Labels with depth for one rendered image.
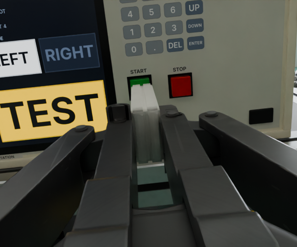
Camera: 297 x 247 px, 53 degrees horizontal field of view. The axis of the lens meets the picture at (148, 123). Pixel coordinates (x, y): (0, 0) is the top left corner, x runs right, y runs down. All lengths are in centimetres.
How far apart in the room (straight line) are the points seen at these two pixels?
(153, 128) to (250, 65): 17
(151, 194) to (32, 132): 13
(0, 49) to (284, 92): 27
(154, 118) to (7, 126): 19
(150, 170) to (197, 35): 13
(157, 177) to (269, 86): 14
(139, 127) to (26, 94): 17
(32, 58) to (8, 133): 8
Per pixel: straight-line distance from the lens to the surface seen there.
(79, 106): 29
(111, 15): 28
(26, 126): 31
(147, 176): 28
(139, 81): 27
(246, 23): 29
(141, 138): 15
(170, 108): 18
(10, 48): 30
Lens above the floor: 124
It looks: 18 degrees down
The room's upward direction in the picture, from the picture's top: 6 degrees counter-clockwise
